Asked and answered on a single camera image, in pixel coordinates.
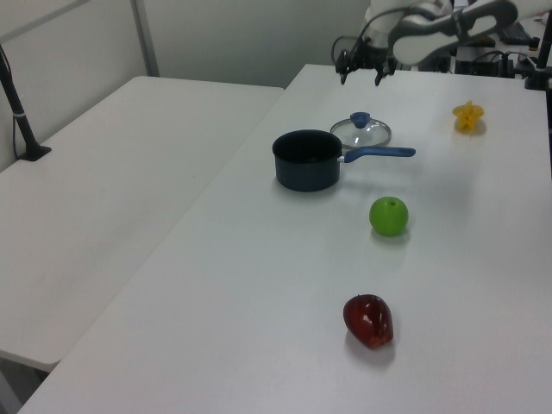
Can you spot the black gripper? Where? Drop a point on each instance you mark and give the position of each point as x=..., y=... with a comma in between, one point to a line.
x=368, y=54

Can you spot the glass lid with blue knob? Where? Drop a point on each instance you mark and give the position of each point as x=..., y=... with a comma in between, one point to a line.
x=360, y=119

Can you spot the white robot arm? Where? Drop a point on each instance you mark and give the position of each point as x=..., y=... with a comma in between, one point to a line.
x=414, y=43

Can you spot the yellow starfruit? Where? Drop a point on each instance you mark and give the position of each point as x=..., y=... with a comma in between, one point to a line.
x=468, y=115

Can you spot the black electronics box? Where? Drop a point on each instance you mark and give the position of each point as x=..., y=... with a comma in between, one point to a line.
x=478, y=64

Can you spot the dark blue saucepan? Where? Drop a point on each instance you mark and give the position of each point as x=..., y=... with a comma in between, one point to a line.
x=304, y=177

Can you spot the green apple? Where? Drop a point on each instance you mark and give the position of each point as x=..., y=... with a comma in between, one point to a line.
x=388, y=217

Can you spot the black keyboard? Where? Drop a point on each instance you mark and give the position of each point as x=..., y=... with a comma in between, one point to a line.
x=515, y=33

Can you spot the small black red object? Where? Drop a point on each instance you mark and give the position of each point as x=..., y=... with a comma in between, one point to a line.
x=533, y=42

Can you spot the white side table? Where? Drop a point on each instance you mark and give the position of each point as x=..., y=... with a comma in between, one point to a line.
x=108, y=194

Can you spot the black stand with white band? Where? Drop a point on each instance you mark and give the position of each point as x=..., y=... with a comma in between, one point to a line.
x=26, y=129

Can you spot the black camera stand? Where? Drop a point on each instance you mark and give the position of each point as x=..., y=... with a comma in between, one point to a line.
x=542, y=56

